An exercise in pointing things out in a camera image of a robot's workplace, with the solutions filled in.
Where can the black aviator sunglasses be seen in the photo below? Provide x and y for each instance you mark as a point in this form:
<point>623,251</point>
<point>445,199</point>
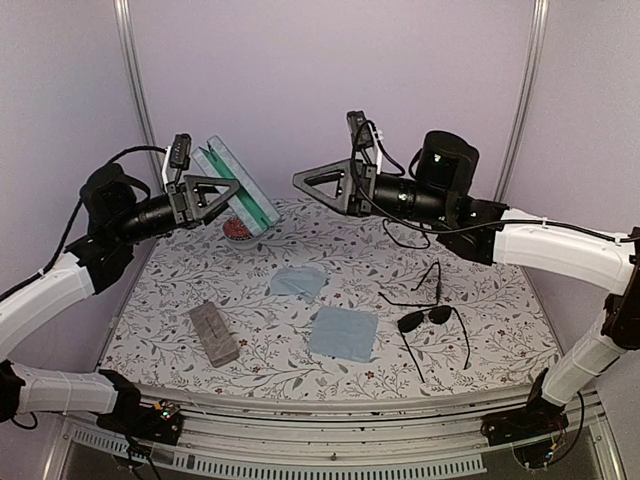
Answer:
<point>436,315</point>

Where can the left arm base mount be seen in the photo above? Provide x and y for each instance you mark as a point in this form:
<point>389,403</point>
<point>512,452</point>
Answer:
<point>161,423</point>

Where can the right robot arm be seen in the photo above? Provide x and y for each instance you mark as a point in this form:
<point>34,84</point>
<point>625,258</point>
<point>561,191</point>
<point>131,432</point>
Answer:
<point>436,201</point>

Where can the blue-grey glasses case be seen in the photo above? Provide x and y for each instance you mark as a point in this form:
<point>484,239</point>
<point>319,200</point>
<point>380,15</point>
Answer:
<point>250,204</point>

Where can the front aluminium rail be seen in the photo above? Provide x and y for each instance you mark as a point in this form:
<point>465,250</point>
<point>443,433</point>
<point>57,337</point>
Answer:
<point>227,437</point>

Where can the right aluminium post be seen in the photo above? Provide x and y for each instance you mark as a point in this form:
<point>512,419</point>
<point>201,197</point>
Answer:
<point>539,19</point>

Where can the crumpled light blue cloth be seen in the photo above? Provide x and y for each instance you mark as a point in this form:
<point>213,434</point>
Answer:
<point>303,282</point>

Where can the thin black-framed glasses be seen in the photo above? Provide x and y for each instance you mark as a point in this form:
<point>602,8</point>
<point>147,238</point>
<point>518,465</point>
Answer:
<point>436,265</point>

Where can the beige-grey glasses case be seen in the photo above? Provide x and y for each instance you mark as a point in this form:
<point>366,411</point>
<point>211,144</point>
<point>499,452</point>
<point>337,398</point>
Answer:
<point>218,343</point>

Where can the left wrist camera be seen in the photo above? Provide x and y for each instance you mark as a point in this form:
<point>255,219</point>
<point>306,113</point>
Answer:
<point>176,159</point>

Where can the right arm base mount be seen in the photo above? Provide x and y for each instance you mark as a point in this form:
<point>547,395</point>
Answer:
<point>537,417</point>

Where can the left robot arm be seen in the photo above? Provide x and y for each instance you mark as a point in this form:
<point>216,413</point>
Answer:
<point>122,213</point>

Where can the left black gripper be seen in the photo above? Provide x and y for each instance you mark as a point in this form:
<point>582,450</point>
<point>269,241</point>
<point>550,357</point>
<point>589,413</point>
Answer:
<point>199,207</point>

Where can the left aluminium post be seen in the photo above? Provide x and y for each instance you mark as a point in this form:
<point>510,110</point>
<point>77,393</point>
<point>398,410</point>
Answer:
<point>125,31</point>

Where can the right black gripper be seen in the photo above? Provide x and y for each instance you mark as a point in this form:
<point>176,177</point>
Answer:
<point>363,173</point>

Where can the light blue cloth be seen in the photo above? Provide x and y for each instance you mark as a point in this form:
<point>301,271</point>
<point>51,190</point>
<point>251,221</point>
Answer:
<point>343,334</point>
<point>303,282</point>

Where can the aluminium post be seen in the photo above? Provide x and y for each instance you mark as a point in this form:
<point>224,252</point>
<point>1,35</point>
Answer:
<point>539,19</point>
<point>125,31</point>

